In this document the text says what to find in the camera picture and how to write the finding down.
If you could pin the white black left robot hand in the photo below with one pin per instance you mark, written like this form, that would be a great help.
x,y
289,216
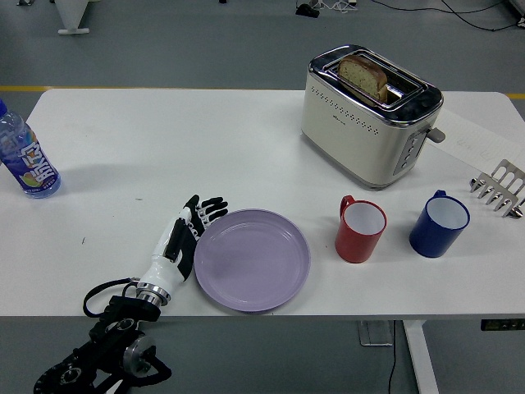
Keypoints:
x,y
180,242

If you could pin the purple plate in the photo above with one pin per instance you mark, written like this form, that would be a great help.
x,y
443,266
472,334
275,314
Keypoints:
x,y
252,261

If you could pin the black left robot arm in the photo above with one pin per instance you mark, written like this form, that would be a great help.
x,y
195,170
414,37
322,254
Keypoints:
x,y
110,344

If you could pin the grey floor socket plate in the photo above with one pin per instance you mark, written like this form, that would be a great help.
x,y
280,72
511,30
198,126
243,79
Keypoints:
x,y
375,332

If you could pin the blue labelled drink bottle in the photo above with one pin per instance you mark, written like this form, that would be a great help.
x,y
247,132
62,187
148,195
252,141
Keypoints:
x,y
26,158

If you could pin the red mug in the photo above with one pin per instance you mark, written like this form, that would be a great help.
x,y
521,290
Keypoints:
x,y
360,230

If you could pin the cream chrome toaster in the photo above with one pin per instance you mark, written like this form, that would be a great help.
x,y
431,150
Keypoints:
x,y
365,135

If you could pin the bread slice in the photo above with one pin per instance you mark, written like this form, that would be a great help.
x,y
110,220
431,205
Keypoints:
x,y
365,76

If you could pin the white stand base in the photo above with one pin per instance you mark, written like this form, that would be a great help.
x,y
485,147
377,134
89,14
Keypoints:
x,y
74,16

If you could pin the blue mug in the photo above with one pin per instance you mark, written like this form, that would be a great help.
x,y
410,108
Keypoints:
x,y
439,225

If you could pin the black power adapter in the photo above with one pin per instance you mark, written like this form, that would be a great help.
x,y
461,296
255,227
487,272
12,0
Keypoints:
x,y
307,10

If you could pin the white table leg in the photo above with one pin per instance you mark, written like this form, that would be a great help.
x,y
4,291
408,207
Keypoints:
x,y
420,357

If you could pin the white paper sheet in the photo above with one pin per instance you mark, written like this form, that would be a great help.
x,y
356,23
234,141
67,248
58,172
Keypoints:
x,y
471,139

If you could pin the silver toast rack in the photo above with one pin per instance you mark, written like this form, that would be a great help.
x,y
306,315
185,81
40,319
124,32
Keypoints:
x,y
498,186

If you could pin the black table control panel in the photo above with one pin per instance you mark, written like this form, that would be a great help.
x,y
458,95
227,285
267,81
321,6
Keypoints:
x,y
502,324

